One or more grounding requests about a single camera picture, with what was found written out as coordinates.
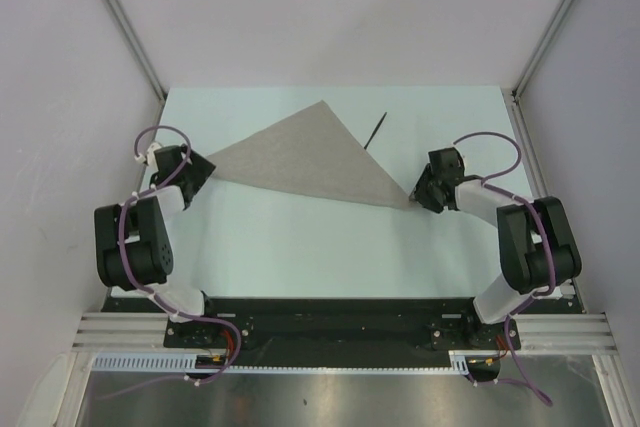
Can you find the left aluminium frame post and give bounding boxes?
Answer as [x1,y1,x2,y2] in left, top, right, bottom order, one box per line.
[102,0,168,105]

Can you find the right aluminium frame post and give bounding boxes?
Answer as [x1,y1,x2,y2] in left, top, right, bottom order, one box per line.
[510,0,578,102]

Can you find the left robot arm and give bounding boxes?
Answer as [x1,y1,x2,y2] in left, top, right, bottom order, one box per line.
[93,143,221,347]

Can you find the aluminium frame post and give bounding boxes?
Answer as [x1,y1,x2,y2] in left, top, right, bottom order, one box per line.
[102,0,168,105]
[510,0,578,102]

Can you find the grey cloth napkin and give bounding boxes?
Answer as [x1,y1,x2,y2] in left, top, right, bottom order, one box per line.
[207,101,410,210]

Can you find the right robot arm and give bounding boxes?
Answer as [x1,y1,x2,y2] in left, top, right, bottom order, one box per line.
[411,147,582,348]

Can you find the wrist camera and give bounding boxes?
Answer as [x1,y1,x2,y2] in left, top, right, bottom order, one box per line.
[455,150,465,175]
[134,142,163,167]

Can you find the front aluminium rail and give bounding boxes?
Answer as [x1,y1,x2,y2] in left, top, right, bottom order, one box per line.
[72,311,174,351]

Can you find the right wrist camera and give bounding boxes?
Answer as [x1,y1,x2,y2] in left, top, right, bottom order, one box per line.
[455,150,465,175]

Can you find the light blue cable duct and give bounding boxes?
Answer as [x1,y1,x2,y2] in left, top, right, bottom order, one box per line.
[92,352,469,376]

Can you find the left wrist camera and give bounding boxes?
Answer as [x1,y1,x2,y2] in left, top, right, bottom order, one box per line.
[134,142,163,167]

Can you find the right side aluminium rail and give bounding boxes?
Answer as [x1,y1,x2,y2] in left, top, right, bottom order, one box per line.
[507,91,579,301]

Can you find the aluminium rail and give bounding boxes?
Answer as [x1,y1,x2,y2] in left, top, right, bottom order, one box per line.
[72,311,174,351]
[507,91,579,301]

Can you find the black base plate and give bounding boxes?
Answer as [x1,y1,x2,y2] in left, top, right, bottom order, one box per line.
[102,295,521,369]

